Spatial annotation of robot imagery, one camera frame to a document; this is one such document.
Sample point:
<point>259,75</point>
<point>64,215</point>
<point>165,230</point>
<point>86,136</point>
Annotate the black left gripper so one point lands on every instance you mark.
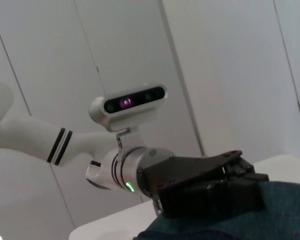
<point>180,170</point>

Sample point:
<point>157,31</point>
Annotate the dark teal insulated lunch bag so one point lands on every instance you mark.
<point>240,225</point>

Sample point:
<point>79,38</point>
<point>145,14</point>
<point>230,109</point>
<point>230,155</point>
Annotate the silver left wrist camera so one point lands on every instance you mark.
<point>132,105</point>

